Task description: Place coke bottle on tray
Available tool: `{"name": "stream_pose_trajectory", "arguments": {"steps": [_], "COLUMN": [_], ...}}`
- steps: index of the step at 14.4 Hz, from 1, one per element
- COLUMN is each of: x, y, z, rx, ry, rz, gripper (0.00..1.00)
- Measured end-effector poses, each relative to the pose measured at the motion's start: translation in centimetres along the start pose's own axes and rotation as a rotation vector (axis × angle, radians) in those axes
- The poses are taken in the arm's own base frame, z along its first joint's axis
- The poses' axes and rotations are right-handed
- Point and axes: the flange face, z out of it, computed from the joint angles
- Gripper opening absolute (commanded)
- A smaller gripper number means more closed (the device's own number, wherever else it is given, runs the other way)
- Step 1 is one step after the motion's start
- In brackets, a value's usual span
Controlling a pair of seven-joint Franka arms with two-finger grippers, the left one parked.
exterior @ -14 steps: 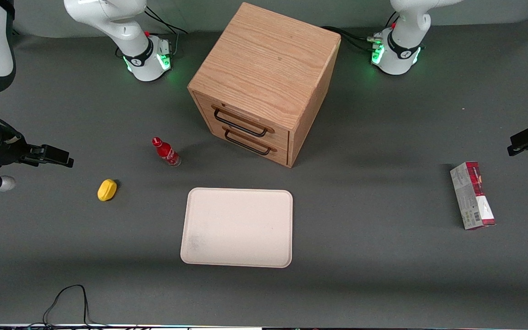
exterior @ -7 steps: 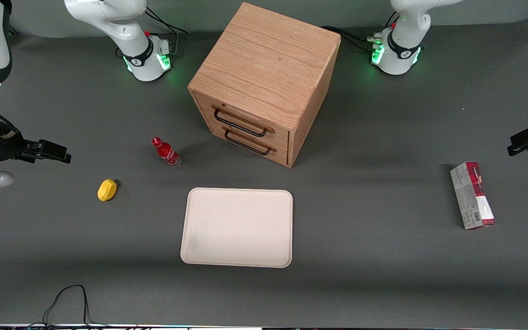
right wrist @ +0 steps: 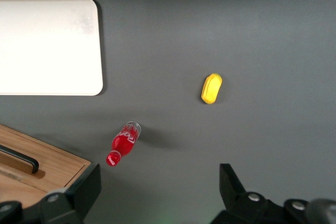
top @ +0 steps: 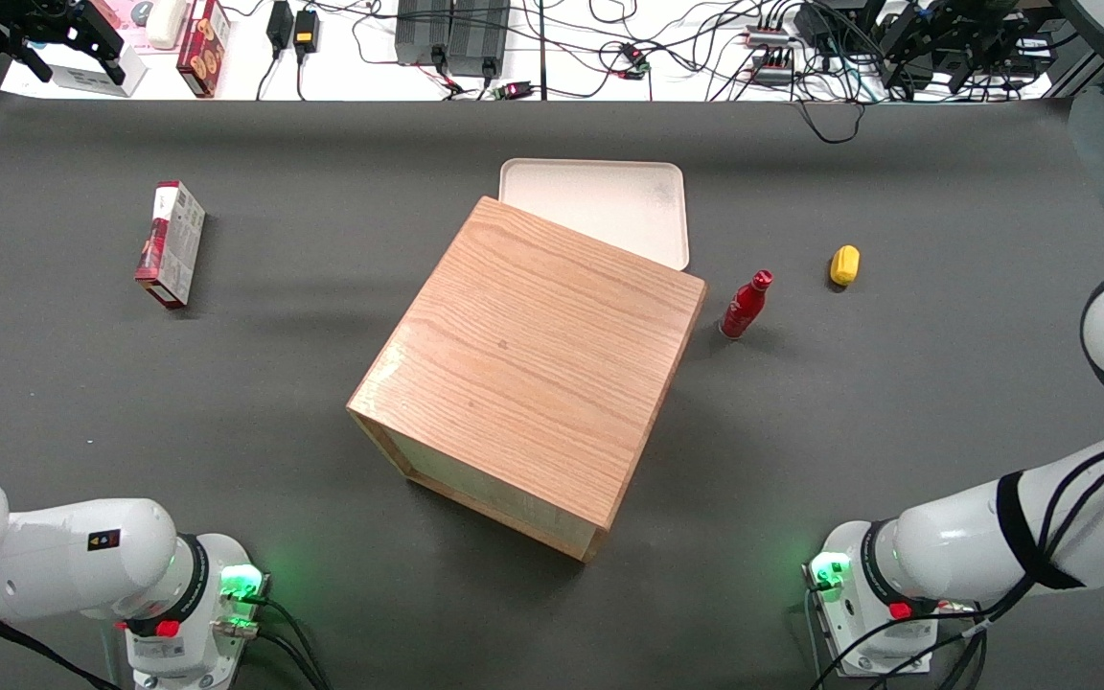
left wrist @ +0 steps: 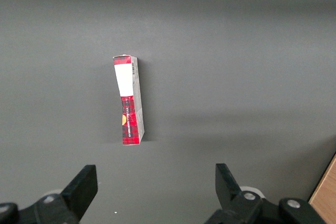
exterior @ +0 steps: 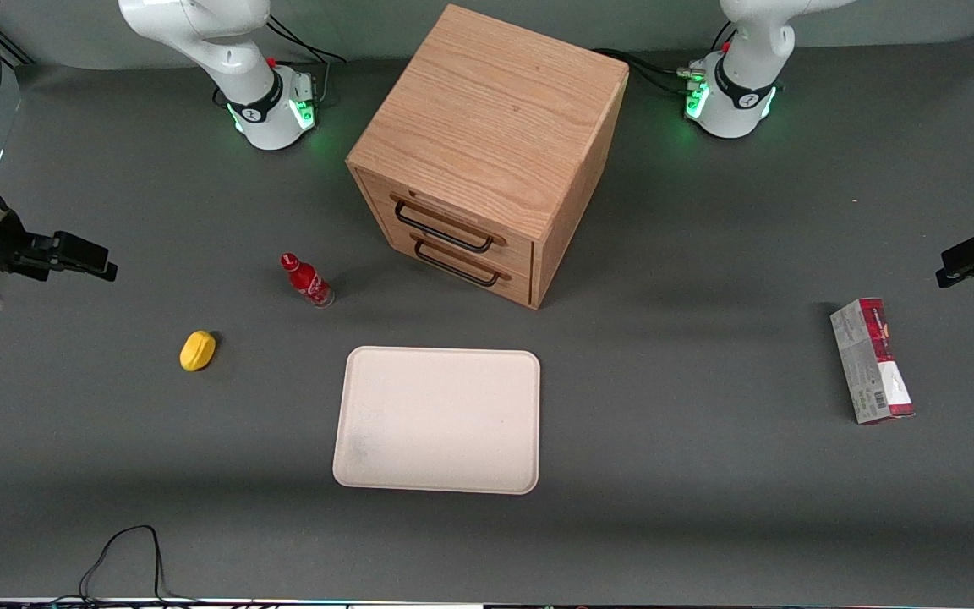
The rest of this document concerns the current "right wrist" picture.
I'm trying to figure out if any red coke bottle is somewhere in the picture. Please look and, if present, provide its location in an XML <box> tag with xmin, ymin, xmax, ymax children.
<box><xmin>106</xmin><ymin>121</ymin><xmax>142</xmax><ymax>167</ymax></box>

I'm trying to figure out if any yellow toy banana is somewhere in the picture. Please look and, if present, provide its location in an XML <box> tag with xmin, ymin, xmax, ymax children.
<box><xmin>201</xmin><ymin>73</ymin><xmax>223</xmax><ymax>105</ymax></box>

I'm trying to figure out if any white rectangular tray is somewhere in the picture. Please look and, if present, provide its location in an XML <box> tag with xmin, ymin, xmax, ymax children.
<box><xmin>0</xmin><ymin>0</ymin><xmax>104</xmax><ymax>97</ymax></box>

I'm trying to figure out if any wooden two-drawer cabinet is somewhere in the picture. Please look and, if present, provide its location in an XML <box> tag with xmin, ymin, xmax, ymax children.
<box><xmin>0</xmin><ymin>123</ymin><xmax>92</xmax><ymax>209</ymax></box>

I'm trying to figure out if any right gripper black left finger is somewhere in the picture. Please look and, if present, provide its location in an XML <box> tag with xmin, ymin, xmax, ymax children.
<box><xmin>0</xmin><ymin>163</ymin><xmax>102</xmax><ymax>224</ymax></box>

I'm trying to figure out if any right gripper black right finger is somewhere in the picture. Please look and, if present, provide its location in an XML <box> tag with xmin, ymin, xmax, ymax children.
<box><xmin>209</xmin><ymin>163</ymin><xmax>336</xmax><ymax>224</ymax></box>

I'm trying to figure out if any black drawer handle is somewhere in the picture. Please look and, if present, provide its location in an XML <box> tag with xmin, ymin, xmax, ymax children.
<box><xmin>0</xmin><ymin>144</ymin><xmax>40</xmax><ymax>175</ymax></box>

